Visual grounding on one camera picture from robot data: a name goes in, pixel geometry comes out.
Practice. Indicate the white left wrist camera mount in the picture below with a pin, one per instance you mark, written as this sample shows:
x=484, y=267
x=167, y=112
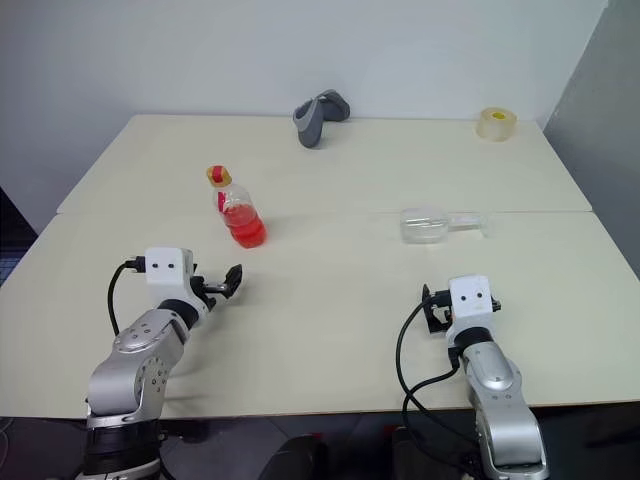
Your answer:
x=167, y=272

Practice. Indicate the dark rounded shape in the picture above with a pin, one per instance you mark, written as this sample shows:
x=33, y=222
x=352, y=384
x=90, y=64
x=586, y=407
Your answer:
x=295, y=460

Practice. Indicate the translucent yellowish tape roll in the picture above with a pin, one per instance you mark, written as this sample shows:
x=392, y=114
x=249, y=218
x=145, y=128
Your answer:
x=495, y=130

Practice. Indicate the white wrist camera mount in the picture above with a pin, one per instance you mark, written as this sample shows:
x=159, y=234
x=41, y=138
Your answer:
x=470, y=300
x=167, y=272

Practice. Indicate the grey curved handheld object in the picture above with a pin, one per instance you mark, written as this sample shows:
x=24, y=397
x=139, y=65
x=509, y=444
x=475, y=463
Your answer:
x=312, y=125

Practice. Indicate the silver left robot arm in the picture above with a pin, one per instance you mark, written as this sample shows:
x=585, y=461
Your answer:
x=145, y=350

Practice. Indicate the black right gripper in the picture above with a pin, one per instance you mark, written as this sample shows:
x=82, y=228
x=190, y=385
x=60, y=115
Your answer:
x=442, y=305

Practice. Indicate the red and yellow bottle cap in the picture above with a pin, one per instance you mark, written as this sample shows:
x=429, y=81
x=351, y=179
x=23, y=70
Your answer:
x=217, y=175

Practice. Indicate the clear plastic bottle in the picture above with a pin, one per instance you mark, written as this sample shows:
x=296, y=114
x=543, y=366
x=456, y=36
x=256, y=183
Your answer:
x=422, y=227

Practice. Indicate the bottle with red liquid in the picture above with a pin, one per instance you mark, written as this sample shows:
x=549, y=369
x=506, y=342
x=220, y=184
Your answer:
x=245, y=225

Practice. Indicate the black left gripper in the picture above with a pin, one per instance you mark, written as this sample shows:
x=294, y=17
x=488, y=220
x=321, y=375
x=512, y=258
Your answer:
x=202, y=287

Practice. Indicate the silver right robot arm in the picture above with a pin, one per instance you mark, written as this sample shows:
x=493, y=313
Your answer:
x=500, y=390

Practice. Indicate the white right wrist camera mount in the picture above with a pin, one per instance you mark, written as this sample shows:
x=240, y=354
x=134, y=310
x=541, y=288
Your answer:
x=470, y=300

